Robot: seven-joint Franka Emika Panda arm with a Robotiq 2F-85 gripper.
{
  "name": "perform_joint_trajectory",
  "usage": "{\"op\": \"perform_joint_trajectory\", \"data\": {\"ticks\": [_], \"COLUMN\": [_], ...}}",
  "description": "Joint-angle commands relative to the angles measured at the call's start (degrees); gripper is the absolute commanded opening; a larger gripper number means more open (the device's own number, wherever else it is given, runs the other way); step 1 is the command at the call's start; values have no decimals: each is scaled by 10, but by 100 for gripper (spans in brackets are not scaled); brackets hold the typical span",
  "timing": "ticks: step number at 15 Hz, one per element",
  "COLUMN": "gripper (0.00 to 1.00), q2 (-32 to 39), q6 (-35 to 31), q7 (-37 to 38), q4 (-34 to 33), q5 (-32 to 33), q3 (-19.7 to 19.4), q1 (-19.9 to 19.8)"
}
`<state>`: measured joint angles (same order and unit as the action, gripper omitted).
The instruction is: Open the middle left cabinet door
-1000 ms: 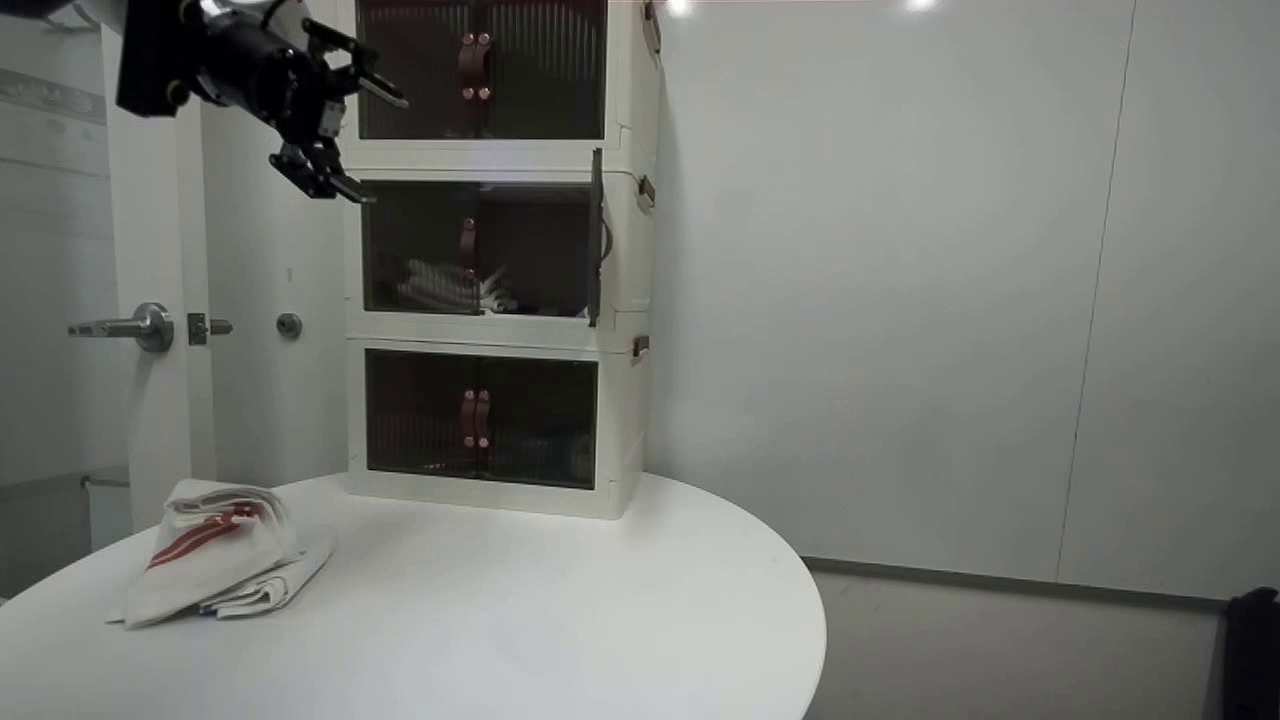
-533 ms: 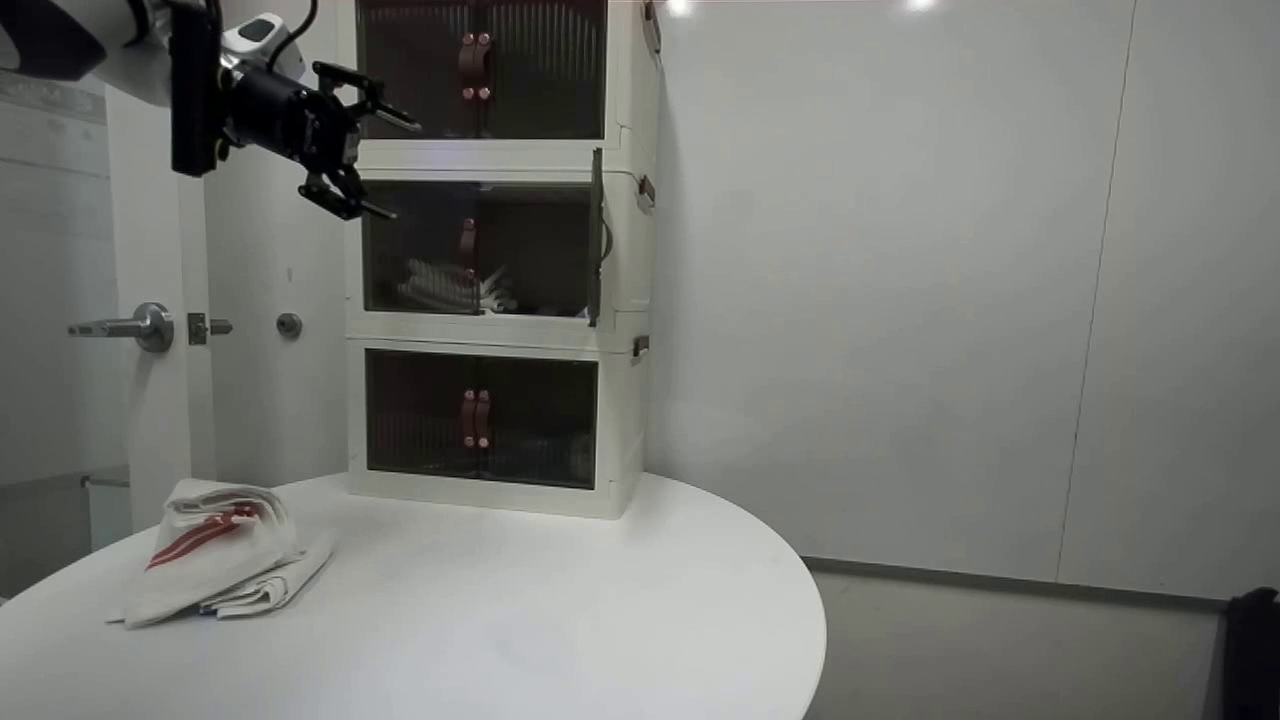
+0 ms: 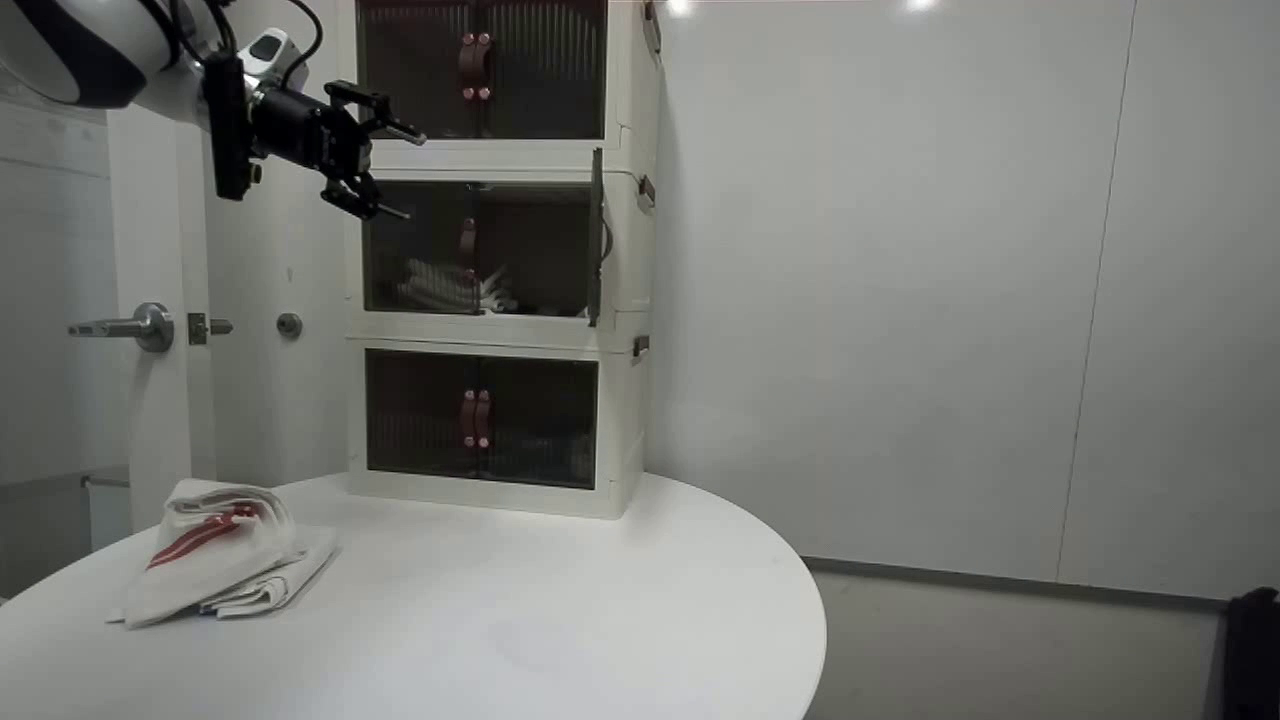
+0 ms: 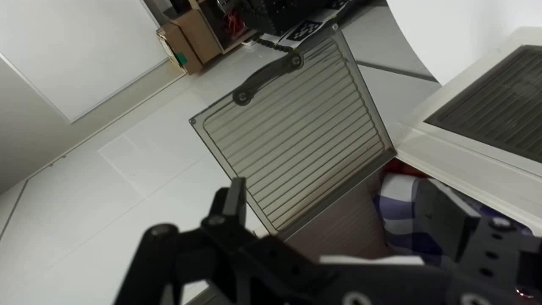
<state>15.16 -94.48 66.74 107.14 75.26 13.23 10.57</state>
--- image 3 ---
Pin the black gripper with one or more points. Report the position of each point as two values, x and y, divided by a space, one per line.
301 130

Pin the dark slatted cabinet door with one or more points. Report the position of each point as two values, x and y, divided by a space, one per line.
547 66
404 224
413 412
404 66

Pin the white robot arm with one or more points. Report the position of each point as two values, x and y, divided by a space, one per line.
173 66

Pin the silver door latch plate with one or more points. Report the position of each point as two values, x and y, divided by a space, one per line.
203 330

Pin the cabinet side clip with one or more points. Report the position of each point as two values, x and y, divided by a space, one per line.
644 191
643 346
648 25

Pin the white room door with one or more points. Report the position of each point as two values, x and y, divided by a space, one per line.
53 401

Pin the round silver lock knob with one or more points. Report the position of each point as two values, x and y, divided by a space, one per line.
289 325

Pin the grey slatted box lid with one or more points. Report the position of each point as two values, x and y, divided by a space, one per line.
596 242

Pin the brown block pink dots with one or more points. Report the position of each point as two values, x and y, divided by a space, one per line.
466 419

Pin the black dish rack grid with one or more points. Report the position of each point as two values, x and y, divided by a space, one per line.
541 422

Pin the white cloth red stripes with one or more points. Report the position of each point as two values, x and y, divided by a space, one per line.
212 544

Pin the white cloth blue stripes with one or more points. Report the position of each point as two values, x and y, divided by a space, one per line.
287 583

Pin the black object on floor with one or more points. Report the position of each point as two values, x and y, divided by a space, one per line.
1258 652

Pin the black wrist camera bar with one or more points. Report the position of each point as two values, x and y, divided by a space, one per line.
227 132

